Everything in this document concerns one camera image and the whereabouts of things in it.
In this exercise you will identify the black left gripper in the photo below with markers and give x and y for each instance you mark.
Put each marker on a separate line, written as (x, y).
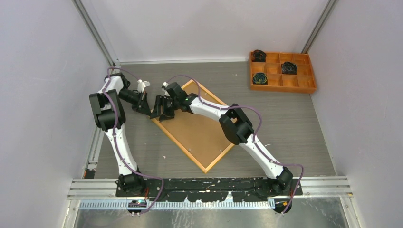
(142, 107)

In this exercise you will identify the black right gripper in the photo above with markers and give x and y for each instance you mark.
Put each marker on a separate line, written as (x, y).
(156, 111)

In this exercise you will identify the brown fibreboard backing board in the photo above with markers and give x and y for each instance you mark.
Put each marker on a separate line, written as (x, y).
(195, 135)

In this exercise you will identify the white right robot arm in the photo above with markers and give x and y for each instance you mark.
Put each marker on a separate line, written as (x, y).
(205, 129)

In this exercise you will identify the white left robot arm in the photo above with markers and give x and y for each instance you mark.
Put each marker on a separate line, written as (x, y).
(109, 116)

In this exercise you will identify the orange compartment tray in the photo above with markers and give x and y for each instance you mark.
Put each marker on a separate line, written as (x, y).
(281, 72)

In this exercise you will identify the aluminium left side rail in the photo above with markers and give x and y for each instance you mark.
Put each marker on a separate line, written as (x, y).
(91, 162)

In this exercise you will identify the aluminium rail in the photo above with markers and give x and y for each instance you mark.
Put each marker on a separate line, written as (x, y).
(101, 194)
(91, 162)

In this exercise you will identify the aluminium front rail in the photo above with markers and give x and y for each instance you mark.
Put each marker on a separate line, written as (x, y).
(101, 194)

